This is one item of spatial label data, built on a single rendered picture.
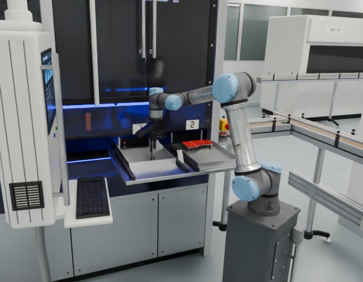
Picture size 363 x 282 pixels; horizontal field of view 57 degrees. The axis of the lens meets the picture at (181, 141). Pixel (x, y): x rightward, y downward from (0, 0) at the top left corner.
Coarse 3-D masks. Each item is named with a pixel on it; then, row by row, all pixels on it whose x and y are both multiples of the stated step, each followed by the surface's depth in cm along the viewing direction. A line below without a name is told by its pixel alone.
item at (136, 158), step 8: (160, 144) 203; (120, 152) 190; (128, 152) 197; (136, 152) 197; (144, 152) 198; (160, 152) 198; (168, 152) 190; (128, 160) 185; (136, 160) 185; (144, 160) 185; (160, 160) 178; (168, 160) 180; (136, 168) 174
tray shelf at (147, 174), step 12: (168, 144) 214; (180, 144) 214; (120, 168) 173; (144, 168) 174; (156, 168) 175; (168, 168) 175; (180, 168) 176; (192, 168) 176; (216, 168) 178; (228, 168) 179; (144, 180) 162; (156, 180) 164
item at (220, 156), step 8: (216, 144) 208; (184, 152) 191; (200, 152) 201; (208, 152) 201; (216, 152) 202; (224, 152) 199; (192, 160) 180; (200, 160) 188; (208, 160) 188; (216, 160) 189; (224, 160) 180; (232, 160) 182; (200, 168) 176
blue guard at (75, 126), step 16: (64, 112) 177; (80, 112) 180; (96, 112) 183; (112, 112) 187; (128, 112) 190; (144, 112) 194; (176, 112) 202; (192, 112) 206; (208, 112) 210; (64, 128) 179; (80, 128) 183; (96, 128) 186; (112, 128) 190; (128, 128) 193; (176, 128) 205
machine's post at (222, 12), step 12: (216, 24) 196; (216, 36) 198; (216, 48) 200; (216, 60) 202; (216, 72) 204; (216, 108) 212; (216, 120) 214; (216, 132) 217; (204, 240) 240; (204, 252) 244
